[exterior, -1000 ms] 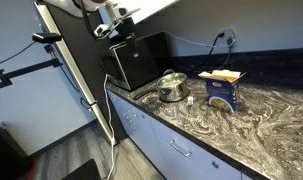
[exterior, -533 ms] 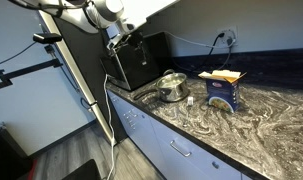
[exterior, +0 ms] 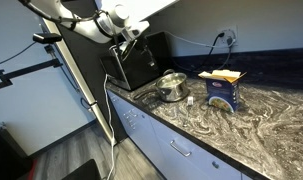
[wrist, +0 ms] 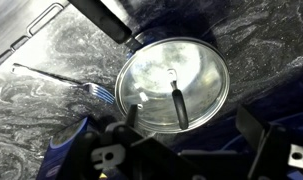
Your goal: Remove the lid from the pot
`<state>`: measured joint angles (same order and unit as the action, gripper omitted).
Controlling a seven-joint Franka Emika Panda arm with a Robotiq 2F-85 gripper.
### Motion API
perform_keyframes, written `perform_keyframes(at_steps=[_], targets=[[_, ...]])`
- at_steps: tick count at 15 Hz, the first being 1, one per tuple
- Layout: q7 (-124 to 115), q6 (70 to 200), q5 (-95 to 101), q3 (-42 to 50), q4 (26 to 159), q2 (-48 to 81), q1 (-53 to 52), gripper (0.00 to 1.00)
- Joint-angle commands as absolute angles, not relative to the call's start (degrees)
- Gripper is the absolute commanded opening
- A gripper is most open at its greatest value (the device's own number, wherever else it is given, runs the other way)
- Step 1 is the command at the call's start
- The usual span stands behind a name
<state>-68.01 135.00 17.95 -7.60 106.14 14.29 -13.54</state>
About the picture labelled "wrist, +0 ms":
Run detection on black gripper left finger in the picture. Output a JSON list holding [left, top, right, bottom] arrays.
[[62, 104, 192, 180]]

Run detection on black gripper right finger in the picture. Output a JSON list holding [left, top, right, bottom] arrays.
[[235, 103, 303, 180]]

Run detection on glass lid with black handle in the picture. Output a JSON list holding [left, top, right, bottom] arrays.
[[114, 36, 231, 134]]

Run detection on silver metal fork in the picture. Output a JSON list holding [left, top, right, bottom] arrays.
[[10, 63, 116, 105]]

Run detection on blue yellow pasta box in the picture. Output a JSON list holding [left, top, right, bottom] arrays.
[[35, 115, 102, 180]]

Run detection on steel pot with black handle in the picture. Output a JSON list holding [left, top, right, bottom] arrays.
[[68, 0, 225, 58]]

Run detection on short silver cabinet handle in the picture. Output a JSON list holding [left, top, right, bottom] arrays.
[[10, 34, 30, 51], [0, 49, 14, 67]]

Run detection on long silver cabinet handle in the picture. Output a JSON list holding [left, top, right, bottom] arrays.
[[26, 2, 65, 36]]

